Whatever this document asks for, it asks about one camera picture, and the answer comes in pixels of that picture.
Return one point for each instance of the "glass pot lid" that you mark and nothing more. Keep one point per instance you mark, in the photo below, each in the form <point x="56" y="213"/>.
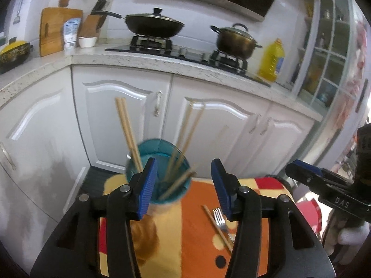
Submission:
<point x="233" y="30"/>

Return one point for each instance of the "black wok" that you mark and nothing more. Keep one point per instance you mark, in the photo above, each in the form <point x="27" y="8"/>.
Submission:
<point x="153" y="29"/>

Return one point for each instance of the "black wok lid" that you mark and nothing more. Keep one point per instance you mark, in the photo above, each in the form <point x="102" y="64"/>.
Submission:
<point x="153" y="18"/>

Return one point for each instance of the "brown cooking pot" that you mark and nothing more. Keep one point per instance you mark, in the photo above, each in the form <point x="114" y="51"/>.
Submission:
<point x="234" y="45"/>

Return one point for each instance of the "red stool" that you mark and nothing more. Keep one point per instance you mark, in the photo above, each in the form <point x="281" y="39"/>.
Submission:
<point x="308" y="214"/>

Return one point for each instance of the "hanging metal ladle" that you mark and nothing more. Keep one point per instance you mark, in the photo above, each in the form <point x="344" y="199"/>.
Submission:
<point x="17" y="16"/>

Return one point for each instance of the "person's right hand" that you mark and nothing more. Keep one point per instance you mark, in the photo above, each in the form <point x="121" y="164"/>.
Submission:
<point x="352" y="234"/>

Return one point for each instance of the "blue white packet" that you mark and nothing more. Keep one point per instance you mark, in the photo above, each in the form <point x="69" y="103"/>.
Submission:
<point x="72" y="33"/>

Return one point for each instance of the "white cabinet door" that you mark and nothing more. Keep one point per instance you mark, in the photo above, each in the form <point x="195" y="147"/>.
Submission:
<point x="232" y="113"/>
<point x="98" y="115"/>
<point x="289" y="144"/>
<point x="34" y="121"/>

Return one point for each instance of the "yellow black casserole dish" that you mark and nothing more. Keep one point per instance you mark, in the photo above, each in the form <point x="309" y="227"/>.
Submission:
<point x="14" y="52"/>

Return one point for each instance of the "small white bowl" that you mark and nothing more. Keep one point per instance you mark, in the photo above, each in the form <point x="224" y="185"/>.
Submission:
<point x="87" y="42"/>

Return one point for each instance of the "orange yellow red printed cloth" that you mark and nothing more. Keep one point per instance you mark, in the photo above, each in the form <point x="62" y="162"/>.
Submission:
<point x="191" y="237"/>

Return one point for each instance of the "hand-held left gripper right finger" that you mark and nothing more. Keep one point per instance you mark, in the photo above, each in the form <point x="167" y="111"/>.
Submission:
<point x="221" y="188"/>

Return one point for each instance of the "wooden cutting board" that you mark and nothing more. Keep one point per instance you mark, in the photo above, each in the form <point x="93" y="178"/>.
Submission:
<point x="52" y="31"/>

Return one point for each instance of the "white kitchen cabinets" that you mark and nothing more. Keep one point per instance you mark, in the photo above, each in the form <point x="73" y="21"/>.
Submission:
<point x="145" y="60"/>

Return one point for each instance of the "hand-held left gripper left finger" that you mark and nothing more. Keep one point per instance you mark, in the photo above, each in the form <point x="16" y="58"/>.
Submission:
<point x="146" y="188"/>

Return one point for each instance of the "black gas stove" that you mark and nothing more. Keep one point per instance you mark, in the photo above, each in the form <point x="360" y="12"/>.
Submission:
<point x="185" y="52"/>

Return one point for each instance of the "wooden knife block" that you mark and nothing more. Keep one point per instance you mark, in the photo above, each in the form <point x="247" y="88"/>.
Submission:
<point x="88" y="27"/>

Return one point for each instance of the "glass-door cabinet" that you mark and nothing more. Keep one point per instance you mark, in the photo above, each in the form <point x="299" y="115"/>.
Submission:
<point x="324" y="63"/>

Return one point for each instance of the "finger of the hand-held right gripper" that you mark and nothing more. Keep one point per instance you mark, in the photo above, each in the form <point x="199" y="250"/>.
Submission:
<point x="340" y="202"/>
<point x="307" y="170"/>

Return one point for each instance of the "yellow oil bottle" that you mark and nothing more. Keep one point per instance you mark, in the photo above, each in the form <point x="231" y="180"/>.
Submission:
<point x="271" y="60"/>

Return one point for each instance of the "floral utensil holder teal insert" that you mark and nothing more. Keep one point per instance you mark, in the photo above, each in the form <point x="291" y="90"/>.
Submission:
<point x="153" y="154"/>

